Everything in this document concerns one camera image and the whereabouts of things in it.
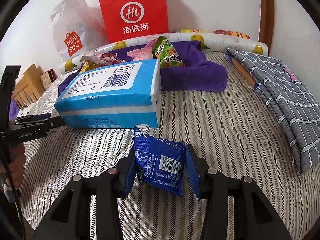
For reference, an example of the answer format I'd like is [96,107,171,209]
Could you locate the yellow snack bag behind mat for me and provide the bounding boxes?
[177,29,209,33]

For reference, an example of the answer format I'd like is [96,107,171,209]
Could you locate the yellow snack packet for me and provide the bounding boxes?
[80,60,100,73]

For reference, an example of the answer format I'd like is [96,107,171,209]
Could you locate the green snack packet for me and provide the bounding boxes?
[152,36,184,68]

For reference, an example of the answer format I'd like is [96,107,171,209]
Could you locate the blue tissue pack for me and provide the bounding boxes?
[54,59,162,129]

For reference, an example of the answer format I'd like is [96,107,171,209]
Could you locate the purple towel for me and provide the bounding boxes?
[58,39,228,94]

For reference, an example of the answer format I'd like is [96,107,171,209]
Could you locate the brown wooden door frame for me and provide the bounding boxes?
[259,0,274,51]

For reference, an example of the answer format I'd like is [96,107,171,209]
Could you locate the fruit print rolled mat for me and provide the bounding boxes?
[57,32,269,75]

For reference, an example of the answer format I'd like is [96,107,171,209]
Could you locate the person's left hand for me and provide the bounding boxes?
[9,143,27,189]

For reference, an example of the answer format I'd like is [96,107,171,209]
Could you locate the blue snack packet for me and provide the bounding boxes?
[133,127,185,196]

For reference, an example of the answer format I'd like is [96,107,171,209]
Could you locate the grey checked folded cloth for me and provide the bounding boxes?
[226,48,319,175]

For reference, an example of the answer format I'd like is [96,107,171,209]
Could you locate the pink striped snack packet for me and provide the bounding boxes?
[127,47,153,61]

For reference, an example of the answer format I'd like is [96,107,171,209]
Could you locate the orange snack bag behind mat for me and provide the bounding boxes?
[213,30,250,39]

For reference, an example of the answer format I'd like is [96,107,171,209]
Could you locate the red Haidilao paper bag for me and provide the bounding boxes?
[99,0,169,43]

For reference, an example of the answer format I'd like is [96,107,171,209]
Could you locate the cardboard boxes by wall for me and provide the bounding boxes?
[12,64,57,109]

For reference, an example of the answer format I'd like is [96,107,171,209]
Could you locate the colourful fruit snack packet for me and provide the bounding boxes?
[80,52,124,67]

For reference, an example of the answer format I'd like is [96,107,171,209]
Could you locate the white Miniso plastic bag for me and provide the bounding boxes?
[50,0,108,61]

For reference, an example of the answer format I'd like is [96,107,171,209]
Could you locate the striped quilted mattress cover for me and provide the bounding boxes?
[21,52,319,239]

